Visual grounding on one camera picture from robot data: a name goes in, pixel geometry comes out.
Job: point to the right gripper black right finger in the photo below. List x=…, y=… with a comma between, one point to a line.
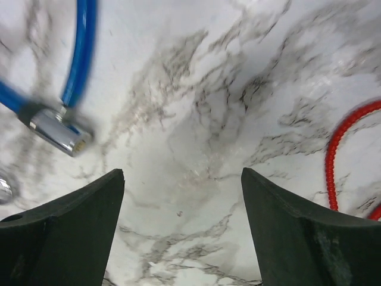
x=298, y=242

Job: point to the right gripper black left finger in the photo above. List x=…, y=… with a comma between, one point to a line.
x=66, y=241

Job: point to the blue cable lock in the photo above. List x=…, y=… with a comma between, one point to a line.
x=57, y=126

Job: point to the red cable seal lock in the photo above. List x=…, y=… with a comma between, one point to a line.
x=329, y=161

